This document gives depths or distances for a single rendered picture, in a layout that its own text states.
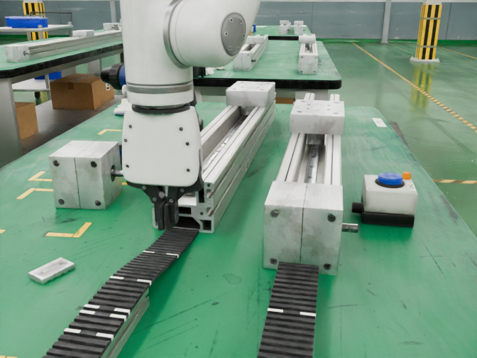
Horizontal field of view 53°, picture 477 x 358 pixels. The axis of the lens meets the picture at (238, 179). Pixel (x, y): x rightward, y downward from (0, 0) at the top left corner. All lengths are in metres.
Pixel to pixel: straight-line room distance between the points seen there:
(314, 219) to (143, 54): 0.29
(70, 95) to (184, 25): 4.01
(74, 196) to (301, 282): 0.46
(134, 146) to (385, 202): 0.40
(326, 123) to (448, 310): 0.50
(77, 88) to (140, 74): 3.91
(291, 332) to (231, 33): 0.32
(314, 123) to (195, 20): 0.52
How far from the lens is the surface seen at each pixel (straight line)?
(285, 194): 0.66
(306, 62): 2.51
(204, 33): 0.54
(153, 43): 0.58
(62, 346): 0.51
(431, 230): 0.83
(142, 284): 0.58
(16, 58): 3.23
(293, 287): 0.57
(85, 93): 4.49
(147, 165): 0.64
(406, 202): 0.81
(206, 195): 0.74
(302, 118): 1.01
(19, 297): 0.66
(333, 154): 0.88
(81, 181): 0.87
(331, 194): 0.67
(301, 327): 0.51
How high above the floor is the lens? 1.12
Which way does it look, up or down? 20 degrees down
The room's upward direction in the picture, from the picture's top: straight up
